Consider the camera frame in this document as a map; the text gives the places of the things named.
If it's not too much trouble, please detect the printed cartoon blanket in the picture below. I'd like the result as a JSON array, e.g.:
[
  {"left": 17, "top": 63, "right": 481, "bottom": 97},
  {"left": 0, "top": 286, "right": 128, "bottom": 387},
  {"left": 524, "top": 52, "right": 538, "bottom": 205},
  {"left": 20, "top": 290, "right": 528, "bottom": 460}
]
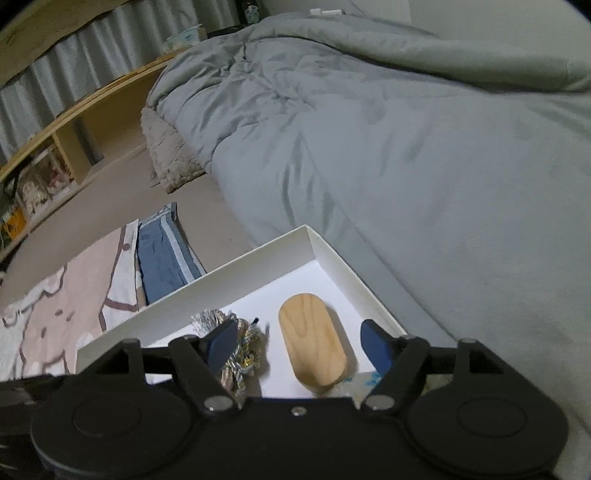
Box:
[{"left": 0, "top": 219, "right": 148, "bottom": 381}]

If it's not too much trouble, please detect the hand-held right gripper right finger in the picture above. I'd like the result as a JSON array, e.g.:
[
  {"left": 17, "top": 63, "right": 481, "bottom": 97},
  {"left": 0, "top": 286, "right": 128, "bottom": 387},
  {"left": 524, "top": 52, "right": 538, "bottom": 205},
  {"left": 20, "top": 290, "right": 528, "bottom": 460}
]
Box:
[{"left": 360, "top": 319, "right": 505, "bottom": 420}]

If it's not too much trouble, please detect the grey duvet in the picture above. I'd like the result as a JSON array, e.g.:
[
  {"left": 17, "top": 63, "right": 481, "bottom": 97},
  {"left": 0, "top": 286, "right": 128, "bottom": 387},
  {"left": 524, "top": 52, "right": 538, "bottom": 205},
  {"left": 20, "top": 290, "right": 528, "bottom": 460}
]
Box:
[{"left": 145, "top": 9, "right": 591, "bottom": 462}]

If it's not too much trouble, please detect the blue striped towel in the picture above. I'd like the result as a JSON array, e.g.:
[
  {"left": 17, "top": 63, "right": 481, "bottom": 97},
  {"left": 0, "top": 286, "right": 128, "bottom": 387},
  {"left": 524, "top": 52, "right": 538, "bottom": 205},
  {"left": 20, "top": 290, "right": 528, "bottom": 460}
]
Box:
[{"left": 136, "top": 202, "right": 207, "bottom": 305}]

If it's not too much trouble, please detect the grey curtain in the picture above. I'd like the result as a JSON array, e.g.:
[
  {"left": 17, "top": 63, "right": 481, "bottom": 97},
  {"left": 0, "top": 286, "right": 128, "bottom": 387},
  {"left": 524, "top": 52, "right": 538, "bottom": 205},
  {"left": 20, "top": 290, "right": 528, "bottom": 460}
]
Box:
[{"left": 0, "top": 0, "right": 241, "bottom": 162}]

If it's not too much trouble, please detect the blue-white patterned packet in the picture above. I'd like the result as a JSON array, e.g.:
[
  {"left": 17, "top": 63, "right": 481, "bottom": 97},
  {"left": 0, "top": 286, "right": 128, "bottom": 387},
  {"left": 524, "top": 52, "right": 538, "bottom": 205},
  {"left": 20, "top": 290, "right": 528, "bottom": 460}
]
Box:
[{"left": 330, "top": 369, "right": 387, "bottom": 400}]

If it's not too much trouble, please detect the fluffy beige pillow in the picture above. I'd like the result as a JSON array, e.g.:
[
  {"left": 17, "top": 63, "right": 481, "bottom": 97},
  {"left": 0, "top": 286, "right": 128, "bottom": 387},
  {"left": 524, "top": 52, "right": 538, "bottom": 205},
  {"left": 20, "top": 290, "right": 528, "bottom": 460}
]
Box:
[{"left": 140, "top": 106, "right": 206, "bottom": 195}]

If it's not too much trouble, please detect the tissue pack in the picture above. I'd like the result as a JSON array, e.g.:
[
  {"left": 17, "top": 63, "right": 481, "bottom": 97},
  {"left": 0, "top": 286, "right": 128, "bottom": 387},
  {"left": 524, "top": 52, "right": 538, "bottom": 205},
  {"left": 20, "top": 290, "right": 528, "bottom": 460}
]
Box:
[{"left": 164, "top": 25, "right": 208, "bottom": 51}]

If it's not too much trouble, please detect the wooden curtain pelmet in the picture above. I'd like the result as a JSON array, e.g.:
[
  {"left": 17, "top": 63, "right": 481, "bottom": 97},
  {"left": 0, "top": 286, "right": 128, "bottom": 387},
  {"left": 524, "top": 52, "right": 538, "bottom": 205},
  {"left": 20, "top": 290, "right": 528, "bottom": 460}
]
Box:
[{"left": 0, "top": 0, "right": 132, "bottom": 88}]

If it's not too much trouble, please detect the white cardboard box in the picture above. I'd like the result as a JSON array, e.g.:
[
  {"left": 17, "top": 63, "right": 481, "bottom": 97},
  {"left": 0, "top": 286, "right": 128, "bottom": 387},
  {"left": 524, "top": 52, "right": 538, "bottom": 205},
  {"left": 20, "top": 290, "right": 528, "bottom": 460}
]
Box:
[{"left": 76, "top": 224, "right": 409, "bottom": 402}]

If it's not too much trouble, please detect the wooden headboard shelf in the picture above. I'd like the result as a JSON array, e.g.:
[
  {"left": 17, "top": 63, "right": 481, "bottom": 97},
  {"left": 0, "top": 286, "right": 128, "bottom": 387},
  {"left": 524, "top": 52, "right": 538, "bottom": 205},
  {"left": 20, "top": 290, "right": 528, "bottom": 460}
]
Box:
[{"left": 0, "top": 46, "right": 190, "bottom": 264}]

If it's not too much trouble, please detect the clear doll display case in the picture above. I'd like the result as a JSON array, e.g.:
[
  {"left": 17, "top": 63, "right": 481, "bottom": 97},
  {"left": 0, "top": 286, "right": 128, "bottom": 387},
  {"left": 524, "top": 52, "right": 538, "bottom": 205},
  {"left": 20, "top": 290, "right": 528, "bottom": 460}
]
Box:
[
  {"left": 44, "top": 151, "right": 75, "bottom": 199},
  {"left": 14, "top": 173, "right": 51, "bottom": 217}
]

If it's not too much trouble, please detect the silver white cord bundle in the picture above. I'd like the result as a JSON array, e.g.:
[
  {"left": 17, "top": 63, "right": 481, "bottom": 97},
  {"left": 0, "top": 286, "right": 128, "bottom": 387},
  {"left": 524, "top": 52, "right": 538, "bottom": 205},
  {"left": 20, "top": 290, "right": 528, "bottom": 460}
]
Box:
[{"left": 189, "top": 309, "right": 238, "bottom": 339}]

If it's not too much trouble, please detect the wooden brush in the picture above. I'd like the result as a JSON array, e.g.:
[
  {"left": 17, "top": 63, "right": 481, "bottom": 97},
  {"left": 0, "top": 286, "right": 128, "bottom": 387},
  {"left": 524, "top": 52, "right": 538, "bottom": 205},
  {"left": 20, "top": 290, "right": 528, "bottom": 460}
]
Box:
[{"left": 278, "top": 292, "right": 350, "bottom": 395}]

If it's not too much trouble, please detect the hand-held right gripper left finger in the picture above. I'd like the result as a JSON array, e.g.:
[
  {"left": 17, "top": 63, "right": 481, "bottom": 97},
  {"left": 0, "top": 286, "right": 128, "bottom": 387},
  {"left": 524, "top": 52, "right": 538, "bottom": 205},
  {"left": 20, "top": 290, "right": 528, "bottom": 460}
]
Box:
[{"left": 76, "top": 319, "right": 239, "bottom": 418}]

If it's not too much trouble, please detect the yellow bucket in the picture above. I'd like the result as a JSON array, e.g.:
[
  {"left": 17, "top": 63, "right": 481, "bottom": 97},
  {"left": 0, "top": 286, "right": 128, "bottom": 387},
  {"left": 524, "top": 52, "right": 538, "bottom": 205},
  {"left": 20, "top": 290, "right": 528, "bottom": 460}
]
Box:
[{"left": 0, "top": 203, "right": 26, "bottom": 241}]

